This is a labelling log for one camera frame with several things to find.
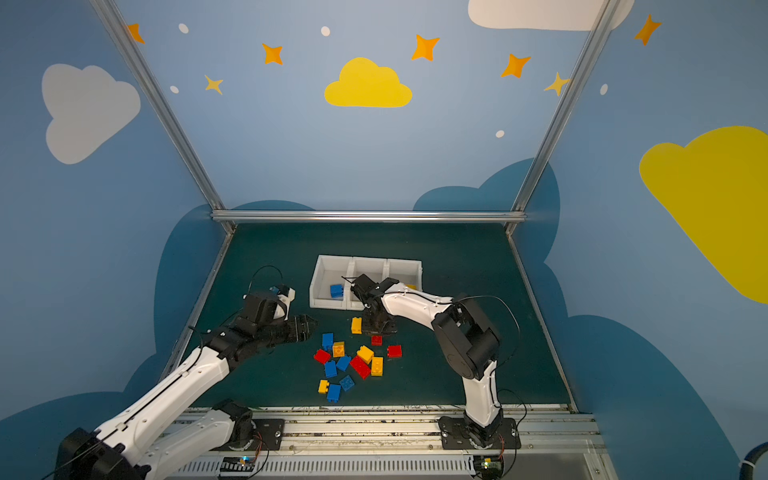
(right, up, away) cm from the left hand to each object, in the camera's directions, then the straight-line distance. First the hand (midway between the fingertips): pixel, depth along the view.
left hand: (308, 322), depth 82 cm
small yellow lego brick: (+5, -18, -1) cm, 19 cm away
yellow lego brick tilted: (+16, -10, +4) cm, 19 cm away
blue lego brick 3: (+9, -13, +4) cm, 16 cm away
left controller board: (-15, -34, -9) cm, 38 cm away
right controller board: (+47, -34, -8) cm, 59 cm away
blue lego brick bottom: (+8, -19, -1) cm, 21 cm away
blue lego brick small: (+6, -14, +3) cm, 16 cm away
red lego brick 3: (+3, -11, +5) cm, 13 cm away
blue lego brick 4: (+11, -17, 0) cm, 20 cm away
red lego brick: (+25, -10, +6) cm, 27 cm away
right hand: (+18, -5, +9) cm, 21 cm away
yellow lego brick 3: (+19, -14, +4) cm, 24 cm away
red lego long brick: (+19, -7, +7) cm, 21 cm away
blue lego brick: (+5, +6, +18) cm, 19 cm away
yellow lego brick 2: (+8, -9, +4) cm, 13 cm away
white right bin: (+29, +13, +20) cm, 37 cm away
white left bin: (+2, +7, +20) cm, 21 cm away
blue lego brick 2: (+4, -7, +6) cm, 11 cm away
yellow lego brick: (+13, -3, +9) cm, 16 cm away
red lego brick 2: (+15, -14, +3) cm, 20 cm away
